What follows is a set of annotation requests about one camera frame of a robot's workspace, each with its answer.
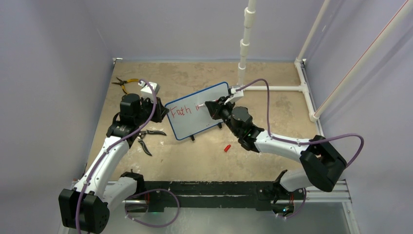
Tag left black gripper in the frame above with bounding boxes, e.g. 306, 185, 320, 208
134, 96, 169, 126

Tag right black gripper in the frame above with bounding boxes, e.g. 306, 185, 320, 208
206, 96, 241, 137

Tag blue framed whiteboard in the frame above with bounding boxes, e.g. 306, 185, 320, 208
165, 82, 229, 140

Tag red marker cap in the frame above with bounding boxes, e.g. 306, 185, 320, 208
224, 145, 231, 152

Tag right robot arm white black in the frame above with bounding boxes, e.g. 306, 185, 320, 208
205, 97, 347, 198

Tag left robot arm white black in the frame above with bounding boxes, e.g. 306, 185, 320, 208
58, 94, 169, 234

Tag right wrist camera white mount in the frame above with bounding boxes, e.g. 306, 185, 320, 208
224, 85, 244, 104

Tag black handled cutters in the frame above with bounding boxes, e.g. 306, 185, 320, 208
136, 130, 167, 156

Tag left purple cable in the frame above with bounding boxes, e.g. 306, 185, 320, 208
75, 79, 180, 234

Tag purple cable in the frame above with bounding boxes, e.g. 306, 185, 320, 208
75, 79, 180, 234
235, 78, 365, 220

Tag yellow handled pliers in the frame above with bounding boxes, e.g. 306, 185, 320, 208
112, 77, 140, 95

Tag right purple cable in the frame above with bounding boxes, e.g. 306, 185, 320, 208
235, 78, 365, 220

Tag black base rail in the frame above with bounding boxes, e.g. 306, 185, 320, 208
113, 171, 305, 214

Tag white PVC pipe frame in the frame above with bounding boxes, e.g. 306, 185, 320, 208
235, 0, 413, 123

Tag aluminium frame rail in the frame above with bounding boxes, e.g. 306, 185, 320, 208
300, 59, 359, 234

